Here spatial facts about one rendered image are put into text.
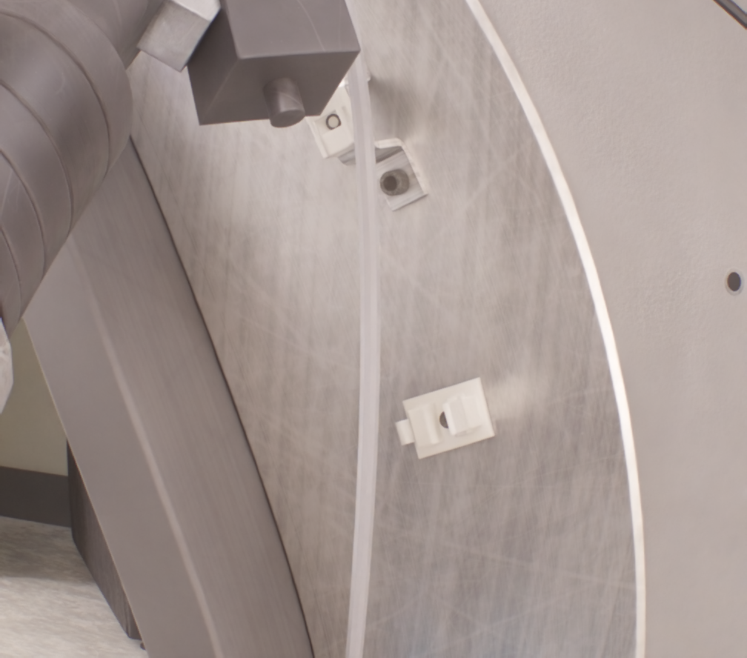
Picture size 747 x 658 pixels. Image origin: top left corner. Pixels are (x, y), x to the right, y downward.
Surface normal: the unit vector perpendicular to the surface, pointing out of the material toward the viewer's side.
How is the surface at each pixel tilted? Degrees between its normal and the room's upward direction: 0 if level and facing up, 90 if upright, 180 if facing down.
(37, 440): 90
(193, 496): 67
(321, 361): 90
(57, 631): 0
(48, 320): 90
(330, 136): 90
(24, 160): 74
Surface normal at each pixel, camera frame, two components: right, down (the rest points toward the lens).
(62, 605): 0.07, -0.98
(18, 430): 0.18, 0.17
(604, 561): -0.49, 0.11
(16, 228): 0.84, 0.07
